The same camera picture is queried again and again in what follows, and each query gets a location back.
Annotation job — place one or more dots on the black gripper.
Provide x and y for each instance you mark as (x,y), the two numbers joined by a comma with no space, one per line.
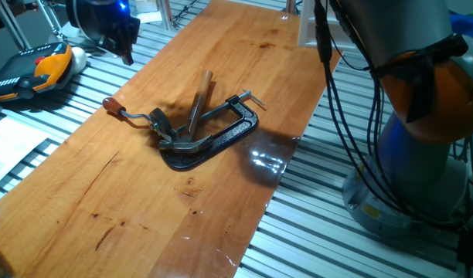
(118,23)

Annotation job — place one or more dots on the chrome lever with brown knob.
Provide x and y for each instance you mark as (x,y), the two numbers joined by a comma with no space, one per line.
(159,123)

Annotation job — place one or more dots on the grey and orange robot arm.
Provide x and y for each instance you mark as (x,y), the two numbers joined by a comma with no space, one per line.
(395,31)

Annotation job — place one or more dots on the white round object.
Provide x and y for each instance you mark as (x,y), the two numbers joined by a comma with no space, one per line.
(79,60)

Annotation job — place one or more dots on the black and orange teach pendant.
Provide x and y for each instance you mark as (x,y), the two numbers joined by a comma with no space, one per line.
(47,69)

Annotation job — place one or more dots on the glossy orange wooden board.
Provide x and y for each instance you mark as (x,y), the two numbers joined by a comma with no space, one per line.
(105,193)

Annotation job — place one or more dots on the white paper sheet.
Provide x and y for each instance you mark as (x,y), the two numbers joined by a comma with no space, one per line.
(8,146)

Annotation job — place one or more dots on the black C-clamp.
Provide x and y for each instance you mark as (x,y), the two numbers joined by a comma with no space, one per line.
(236,131)

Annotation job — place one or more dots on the white plastic bin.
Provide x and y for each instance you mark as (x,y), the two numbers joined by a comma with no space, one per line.
(304,23)

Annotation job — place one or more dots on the blue plastic bag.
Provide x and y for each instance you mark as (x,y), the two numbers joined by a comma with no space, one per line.
(468,23)

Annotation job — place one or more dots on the black box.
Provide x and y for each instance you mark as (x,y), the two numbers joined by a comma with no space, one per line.
(470,247)

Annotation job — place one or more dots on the silver frame post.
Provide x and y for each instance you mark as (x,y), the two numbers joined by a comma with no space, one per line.
(165,13)

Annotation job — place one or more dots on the grey metal frame bar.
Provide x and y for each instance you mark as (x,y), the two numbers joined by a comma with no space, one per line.
(12,27)

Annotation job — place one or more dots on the beige frame post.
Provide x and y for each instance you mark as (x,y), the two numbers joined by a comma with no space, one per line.
(291,5)

